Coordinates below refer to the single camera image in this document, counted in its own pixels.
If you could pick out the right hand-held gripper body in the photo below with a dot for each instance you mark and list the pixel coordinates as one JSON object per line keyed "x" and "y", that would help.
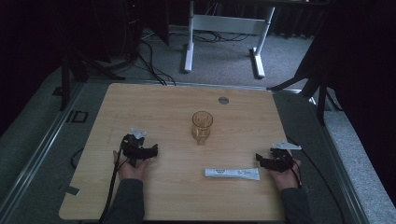
{"x": 281, "y": 157}

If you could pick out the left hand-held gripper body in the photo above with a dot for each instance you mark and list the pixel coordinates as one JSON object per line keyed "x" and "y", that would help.
{"x": 132, "y": 146}

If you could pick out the person's right hand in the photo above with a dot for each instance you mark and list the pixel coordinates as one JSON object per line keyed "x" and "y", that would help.
{"x": 286, "y": 179}

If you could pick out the person's left hand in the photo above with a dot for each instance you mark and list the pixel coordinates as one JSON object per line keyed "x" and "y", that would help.
{"x": 130, "y": 171}

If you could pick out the white toothpaste tube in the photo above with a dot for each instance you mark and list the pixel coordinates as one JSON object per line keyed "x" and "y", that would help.
{"x": 232, "y": 173}

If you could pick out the clear drinking glass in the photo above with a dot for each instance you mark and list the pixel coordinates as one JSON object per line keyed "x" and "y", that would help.
{"x": 202, "y": 127}

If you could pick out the grey round table grommet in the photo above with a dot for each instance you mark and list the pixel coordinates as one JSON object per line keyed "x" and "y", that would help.
{"x": 223, "y": 100}

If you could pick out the grey tape piece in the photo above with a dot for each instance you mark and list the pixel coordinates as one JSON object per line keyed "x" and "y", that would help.
{"x": 72, "y": 190}

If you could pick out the black metal stand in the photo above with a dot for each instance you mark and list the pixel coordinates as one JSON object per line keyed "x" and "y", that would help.
{"x": 73, "y": 71}
{"x": 314, "y": 84}

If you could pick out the grey metal floor rail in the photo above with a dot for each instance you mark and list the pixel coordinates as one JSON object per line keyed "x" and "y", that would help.
{"x": 37, "y": 149}
{"x": 339, "y": 168}

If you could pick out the white metal desk frame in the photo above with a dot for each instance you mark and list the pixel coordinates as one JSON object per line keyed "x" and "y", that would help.
{"x": 224, "y": 24}

